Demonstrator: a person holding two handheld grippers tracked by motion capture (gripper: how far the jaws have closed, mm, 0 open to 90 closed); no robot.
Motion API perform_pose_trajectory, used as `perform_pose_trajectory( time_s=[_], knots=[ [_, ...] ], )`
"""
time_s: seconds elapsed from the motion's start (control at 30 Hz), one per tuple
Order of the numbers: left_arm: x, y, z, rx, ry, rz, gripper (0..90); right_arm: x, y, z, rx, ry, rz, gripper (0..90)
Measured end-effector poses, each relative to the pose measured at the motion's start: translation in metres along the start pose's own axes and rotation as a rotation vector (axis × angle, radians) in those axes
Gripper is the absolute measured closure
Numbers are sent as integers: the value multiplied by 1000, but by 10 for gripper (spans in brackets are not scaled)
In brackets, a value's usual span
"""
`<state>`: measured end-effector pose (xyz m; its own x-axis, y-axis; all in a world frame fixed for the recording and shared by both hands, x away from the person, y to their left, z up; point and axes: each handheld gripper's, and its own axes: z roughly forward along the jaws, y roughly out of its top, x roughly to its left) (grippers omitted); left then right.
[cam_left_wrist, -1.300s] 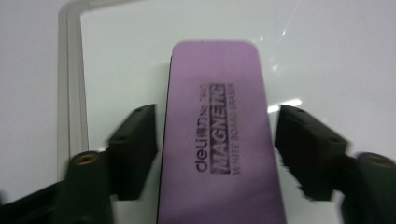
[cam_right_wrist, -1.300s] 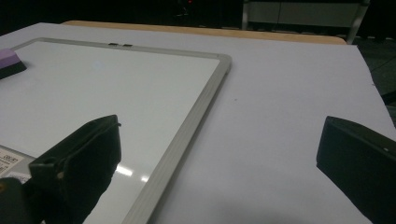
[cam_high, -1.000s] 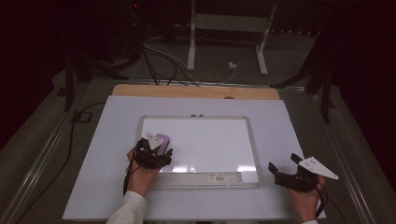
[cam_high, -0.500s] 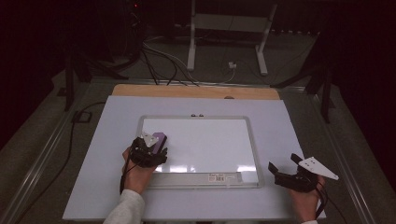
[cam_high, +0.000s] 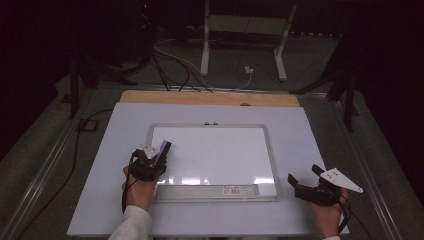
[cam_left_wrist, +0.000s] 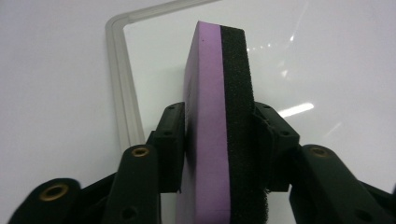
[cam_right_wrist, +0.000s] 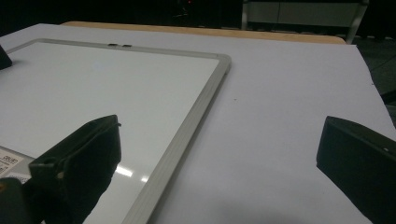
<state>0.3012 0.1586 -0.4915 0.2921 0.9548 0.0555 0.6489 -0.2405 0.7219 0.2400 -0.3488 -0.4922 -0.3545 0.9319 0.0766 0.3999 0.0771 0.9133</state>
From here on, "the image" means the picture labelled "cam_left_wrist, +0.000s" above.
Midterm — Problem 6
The white table cover sheet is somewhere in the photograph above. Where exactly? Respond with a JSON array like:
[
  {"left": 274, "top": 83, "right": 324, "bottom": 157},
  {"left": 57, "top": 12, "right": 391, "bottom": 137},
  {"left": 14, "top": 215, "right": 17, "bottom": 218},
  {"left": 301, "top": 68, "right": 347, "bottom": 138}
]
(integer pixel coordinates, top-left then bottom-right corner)
[{"left": 0, "top": 0, "right": 200, "bottom": 224}]

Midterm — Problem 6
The whiteboard with clear frame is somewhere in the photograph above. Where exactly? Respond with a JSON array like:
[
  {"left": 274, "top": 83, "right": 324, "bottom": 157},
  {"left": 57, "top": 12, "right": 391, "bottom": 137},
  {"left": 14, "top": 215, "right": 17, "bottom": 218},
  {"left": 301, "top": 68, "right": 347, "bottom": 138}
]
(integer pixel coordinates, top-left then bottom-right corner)
[{"left": 105, "top": 0, "right": 396, "bottom": 224}]

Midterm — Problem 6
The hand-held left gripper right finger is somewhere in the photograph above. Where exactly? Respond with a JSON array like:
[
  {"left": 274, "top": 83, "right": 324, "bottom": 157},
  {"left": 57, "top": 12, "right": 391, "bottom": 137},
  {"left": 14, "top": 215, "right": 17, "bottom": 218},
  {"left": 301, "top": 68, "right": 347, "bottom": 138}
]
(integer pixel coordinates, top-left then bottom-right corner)
[{"left": 252, "top": 101, "right": 396, "bottom": 224}]

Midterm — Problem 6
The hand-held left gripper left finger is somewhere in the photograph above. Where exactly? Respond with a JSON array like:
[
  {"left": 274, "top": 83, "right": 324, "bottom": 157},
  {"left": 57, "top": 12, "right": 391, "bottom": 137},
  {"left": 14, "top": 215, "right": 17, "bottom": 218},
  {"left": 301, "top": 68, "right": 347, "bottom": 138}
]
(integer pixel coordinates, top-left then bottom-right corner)
[{"left": 102, "top": 101, "right": 187, "bottom": 224}]

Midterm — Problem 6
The purple and black eraser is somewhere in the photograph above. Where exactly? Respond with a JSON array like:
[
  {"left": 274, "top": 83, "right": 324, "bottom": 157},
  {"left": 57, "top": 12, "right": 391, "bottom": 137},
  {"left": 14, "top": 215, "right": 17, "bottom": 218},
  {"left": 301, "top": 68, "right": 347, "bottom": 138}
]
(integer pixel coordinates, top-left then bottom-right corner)
[{"left": 174, "top": 20, "right": 273, "bottom": 224}]

